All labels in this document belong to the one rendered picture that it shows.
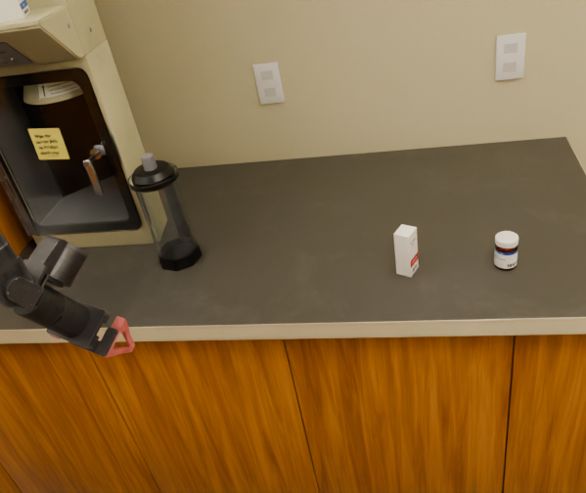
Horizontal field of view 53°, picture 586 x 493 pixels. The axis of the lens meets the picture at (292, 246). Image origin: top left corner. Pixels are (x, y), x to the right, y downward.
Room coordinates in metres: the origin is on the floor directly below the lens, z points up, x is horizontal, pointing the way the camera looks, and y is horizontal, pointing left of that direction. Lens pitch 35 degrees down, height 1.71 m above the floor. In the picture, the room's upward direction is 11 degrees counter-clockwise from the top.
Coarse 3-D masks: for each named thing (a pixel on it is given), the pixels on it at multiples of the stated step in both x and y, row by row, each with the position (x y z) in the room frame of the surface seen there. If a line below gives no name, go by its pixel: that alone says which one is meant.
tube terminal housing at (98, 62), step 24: (48, 0) 1.25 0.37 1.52; (72, 0) 1.27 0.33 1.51; (96, 24) 1.32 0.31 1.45; (96, 48) 1.29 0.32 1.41; (0, 72) 1.29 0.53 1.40; (24, 72) 1.28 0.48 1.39; (96, 72) 1.26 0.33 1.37; (96, 96) 1.24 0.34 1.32; (120, 96) 1.32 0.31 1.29; (120, 120) 1.29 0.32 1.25; (120, 144) 1.25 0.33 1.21; (144, 216) 1.24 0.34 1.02; (72, 240) 1.29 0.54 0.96; (96, 240) 1.28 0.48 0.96; (120, 240) 1.26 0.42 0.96; (144, 240) 1.25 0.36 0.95
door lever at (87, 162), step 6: (96, 150) 1.24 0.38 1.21; (90, 156) 1.22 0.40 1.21; (96, 156) 1.23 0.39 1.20; (84, 162) 1.19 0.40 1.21; (90, 162) 1.20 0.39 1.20; (90, 168) 1.19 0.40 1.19; (90, 174) 1.19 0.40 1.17; (96, 174) 1.20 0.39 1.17; (90, 180) 1.20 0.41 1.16; (96, 180) 1.19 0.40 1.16; (96, 186) 1.19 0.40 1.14; (96, 192) 1.19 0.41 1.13; (102, 192) 1.20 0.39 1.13
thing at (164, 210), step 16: (144, 192) 1.10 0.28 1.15; (160, 192) 1.11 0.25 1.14; (176, 192) 1.13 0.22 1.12; (144, 208) 1.12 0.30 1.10; (160, 208) 1.11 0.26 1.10; (176, 208) 1.12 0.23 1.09; (160, 224) 1.11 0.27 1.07; (176, 224) 1.11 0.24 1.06; (160, 240) 1.11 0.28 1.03; (176, 240) 1.11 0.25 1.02; (192, 240) 1.14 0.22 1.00; (160, 256) 1.12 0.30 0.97; (176, 256) 1.11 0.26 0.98
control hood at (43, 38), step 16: (32, 16) 1.19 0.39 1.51; (48, 16) 1.17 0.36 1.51; (64, 16) 1.22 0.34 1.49; (0, 32) 1.15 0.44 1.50; (16, 32) 1.15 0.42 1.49; (32, 32) 1.15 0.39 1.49; (48, 32) 1.15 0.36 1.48; (64, 32) 1.20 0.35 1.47; (16, 48) 1.19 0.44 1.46; (32, 48) 1.19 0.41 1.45; (48, 48) 1.19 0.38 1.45; (64, 48) 1.19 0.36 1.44; (80, 48) 1.23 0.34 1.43; (32, 64) 1.24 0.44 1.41
